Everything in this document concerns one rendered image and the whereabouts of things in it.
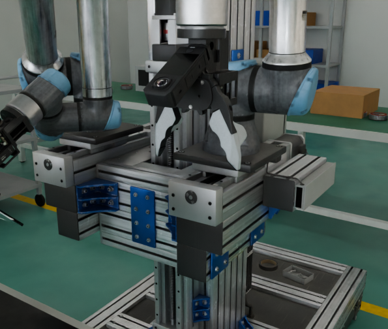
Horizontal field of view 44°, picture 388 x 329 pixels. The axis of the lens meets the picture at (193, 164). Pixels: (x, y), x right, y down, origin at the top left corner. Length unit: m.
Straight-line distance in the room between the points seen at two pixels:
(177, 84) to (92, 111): 0.63
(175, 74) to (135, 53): 8.54
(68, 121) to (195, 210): 0.39
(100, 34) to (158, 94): 0.61
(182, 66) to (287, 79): 0.51
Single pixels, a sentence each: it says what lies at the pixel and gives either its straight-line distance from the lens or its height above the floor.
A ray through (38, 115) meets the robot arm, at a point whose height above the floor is 1.16.
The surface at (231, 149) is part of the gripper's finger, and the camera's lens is 0.69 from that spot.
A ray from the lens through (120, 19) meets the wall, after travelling 9.13.
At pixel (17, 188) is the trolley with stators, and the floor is 0.19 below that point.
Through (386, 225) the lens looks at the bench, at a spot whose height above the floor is 0.19.
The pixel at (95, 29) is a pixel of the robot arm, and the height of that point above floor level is 1.34.
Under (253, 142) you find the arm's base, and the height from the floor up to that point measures 1.07.
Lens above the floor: 1.37
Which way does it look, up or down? 17 degrees down
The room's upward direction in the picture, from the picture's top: straight up
